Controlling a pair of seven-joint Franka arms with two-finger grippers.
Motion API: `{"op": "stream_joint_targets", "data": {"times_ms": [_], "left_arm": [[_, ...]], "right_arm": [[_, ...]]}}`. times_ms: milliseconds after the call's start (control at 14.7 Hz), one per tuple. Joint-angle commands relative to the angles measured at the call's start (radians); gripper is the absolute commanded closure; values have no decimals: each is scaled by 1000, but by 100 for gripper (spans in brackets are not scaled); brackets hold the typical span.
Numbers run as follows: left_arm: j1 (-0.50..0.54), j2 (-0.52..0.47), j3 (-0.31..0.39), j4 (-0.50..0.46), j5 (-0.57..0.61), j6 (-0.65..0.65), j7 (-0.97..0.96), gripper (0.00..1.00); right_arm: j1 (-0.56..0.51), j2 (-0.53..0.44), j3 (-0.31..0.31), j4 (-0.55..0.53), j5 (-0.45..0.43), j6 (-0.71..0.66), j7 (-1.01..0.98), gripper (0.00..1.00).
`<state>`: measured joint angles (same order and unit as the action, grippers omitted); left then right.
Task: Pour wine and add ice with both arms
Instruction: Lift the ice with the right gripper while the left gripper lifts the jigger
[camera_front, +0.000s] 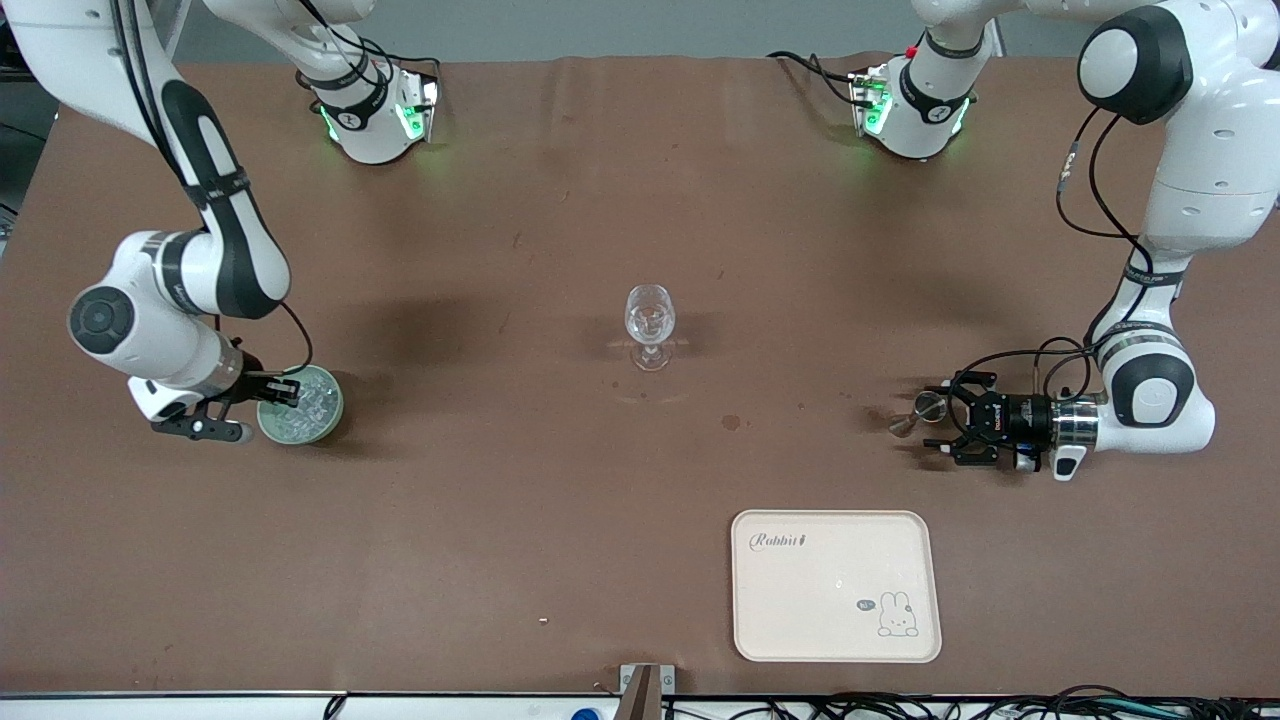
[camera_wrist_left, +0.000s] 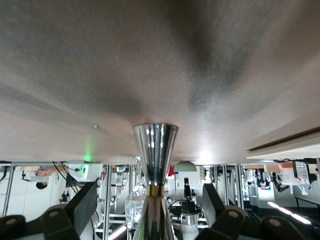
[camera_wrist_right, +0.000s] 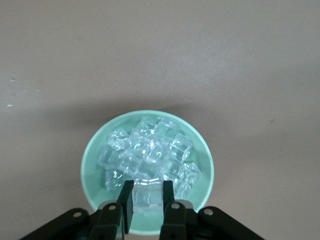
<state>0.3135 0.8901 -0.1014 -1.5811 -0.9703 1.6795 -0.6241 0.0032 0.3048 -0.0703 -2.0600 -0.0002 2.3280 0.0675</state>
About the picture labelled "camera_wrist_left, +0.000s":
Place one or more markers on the green ceramic bowl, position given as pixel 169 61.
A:
pixel 185 167

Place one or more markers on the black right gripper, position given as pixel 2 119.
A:
pixel 188 207

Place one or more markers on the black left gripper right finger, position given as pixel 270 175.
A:
pixel 212 205

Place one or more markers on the brown table cover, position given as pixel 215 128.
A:
pixel 150 62

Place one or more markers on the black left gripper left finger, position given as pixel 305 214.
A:
pixel 85 205

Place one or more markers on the steel double jigger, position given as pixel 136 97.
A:
pixel 155 155

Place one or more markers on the clear wine glass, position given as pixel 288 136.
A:
pixel 133 207

